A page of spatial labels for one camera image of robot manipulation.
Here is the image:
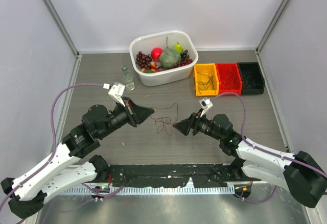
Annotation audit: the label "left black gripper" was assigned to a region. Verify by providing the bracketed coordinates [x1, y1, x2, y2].
[98, 96, 154, 139]

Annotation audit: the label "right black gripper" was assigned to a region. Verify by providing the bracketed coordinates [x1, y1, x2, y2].
[174, 108, 223, 141]

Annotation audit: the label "dark brown wire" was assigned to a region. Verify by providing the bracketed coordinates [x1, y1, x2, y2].
[149, 102, 179, 136]

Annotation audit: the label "thin black wire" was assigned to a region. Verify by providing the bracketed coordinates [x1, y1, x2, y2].
[242, 67, 263, 91]

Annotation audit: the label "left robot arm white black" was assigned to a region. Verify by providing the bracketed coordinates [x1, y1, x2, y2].
[1, 97, 154, 219]

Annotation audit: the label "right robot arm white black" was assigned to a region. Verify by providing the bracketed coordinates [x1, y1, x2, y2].
[173, 113, 326, 208]

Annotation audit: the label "clear glass bottle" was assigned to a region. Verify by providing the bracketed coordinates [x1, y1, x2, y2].
[122, 66, 135, 90]

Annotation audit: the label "small peaches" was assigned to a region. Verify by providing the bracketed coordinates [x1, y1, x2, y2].
[140, 61, 162, 73]

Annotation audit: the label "yellow storage bin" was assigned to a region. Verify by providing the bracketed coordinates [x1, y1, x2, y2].
[193, 63, 219, 97]

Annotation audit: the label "dark red grape bunch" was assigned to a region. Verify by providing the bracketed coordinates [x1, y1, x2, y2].
[135, 51, 153, 67]

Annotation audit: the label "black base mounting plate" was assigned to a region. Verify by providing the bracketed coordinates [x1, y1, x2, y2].
[93, 164, 250, 188]

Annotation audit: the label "red cherry bunch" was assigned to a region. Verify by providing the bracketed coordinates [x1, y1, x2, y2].
[162, 59, 193, 71]

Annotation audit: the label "red storage bin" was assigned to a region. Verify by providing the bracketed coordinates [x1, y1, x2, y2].
[216, 63, 243, 95]

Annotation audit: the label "red pomegranate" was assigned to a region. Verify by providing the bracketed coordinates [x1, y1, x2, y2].
[151, 47, 163, 61]

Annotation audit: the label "green netted melon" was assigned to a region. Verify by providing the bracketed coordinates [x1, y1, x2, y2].
[159, 48, 181, 68]

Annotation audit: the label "dark purple grape bunch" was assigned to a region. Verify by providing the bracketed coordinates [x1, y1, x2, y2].
[180, 49, 190, 61]

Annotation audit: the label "white plastic basket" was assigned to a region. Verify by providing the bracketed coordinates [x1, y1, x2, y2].
[129, 30, 199, 87]

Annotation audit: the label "green pear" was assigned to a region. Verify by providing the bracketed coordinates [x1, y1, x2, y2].
[173, 42, 183, 54]

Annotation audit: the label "black storage bin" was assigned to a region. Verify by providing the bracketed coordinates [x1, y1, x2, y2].
[237, 62, 265, 95]

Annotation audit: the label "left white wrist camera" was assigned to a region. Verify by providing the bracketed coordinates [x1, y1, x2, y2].
[108, 82, 125, 107]

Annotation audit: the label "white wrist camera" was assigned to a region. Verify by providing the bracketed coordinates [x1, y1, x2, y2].
[199, 97, 213, 117]
[108, 82, 125, 107]

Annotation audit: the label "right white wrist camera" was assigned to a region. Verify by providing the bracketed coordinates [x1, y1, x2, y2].
[199, 97, 213, 117]

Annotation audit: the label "white slotted cable duct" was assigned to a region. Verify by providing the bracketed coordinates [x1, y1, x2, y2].
[61, 184, 235, 196]

